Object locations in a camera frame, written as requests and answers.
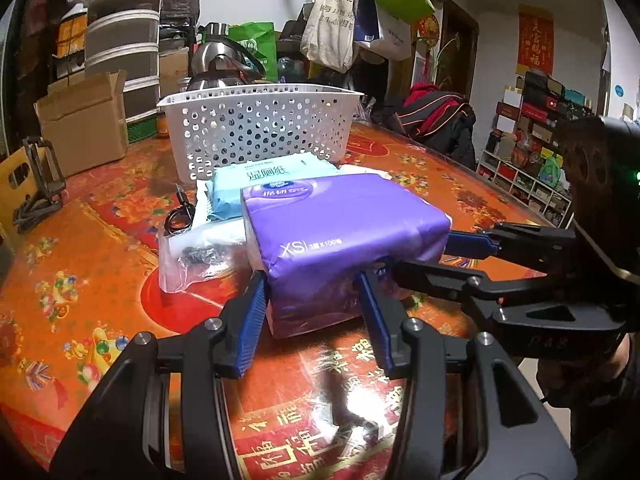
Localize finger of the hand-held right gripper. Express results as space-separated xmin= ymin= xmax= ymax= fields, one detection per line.
xmin=382 ymin=257 xmax=551 ymax=311
xmin=444 ymin=221 xmax=581 ymax=273

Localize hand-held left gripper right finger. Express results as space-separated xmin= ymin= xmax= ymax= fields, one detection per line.
xmin=352 ymin=267 xmax=576 ymax=480

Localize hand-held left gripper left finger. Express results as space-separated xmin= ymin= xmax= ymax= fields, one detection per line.
xmin=50 ymin=270 xmax=268 ymax=480

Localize clear plastic bag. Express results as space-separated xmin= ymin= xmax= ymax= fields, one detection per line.
xmin=159 ymin=220 xmax=266 ymax=293

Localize purple tissue pack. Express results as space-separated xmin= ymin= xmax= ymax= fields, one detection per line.
xmin=240 ymin=176 xmax=453 ymax=338

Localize white tissue pack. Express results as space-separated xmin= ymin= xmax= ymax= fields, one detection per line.
xmin=340 ymin=162 xmax=397 ymax=182

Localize light blue wet wipes pack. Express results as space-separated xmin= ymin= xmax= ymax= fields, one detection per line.
xmin=206 ymin=154 xmax=341 ymax=222

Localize white perforated plastic basket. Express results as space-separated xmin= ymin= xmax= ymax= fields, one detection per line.
xmin=156 ymin=83 xmax=366 ymax=184

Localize white cubby shelf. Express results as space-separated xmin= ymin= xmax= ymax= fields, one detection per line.
xmin=475 ymin=72 xmax=596 ymax=228

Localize red and black jacket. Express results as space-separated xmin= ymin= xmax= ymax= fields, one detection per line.
xmin=372 ymin=82 xmax=478 ymax=171

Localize red orange printed tablecloth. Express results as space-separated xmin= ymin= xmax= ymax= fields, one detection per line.
xmin=0 ymin=122 xmax=571 ymax=480

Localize dark wooden door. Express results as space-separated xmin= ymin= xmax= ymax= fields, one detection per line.
xmin=435 ymin=0 xmax=478 ymax=96

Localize green crate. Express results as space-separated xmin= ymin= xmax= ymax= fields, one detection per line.
xmin=127 ymin=120 xmax=159 ymax=144

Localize white tote bag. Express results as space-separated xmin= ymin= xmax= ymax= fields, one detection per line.
xmin=375 ymin=5 xmax=413 ymax=61

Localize black phone stand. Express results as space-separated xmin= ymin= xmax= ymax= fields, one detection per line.
xmin=12 ymin=136 xmax=68 ymax=233

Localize dark blue bag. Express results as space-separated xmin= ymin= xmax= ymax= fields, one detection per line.
xmin=352 ymin=0 xmax=381 ymax=43

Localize beige canvas tote bag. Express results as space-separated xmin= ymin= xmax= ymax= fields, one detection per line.
xmin=300 ymin=0 xmax=358 ymax=73

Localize cardboard box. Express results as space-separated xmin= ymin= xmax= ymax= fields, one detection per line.
xmin=34 ymin=70 xmax=130 ymax=178

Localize stainless steel kettle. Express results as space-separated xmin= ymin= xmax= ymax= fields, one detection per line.
xmin=186 ymin=22 xmax=266 ymax=92

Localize green shopping bag white print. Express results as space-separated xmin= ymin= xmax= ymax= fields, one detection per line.
xmin=228 ymin=21 xmax=278 ymax=83

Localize yellow wooden chair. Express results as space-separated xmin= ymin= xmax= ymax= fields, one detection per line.
xmin=0 ymin=147 xmax=32 ymax=251

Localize grey stacked drawer tower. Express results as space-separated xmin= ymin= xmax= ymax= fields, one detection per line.
xmin=84 ymin=0 xmax=168 ymax=126

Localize yellow boxes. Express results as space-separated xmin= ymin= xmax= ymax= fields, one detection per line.
xmin=55 ymin=10 xmax=88 ymax=58

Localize red wall poster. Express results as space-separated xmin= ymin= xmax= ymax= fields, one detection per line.
xmin=517 ymin=6 xmax=555 ymax=77

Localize round red wall ornament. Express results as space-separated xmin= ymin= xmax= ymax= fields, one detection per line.
xmin=417 ymin=14 xmax=441 ymax=41

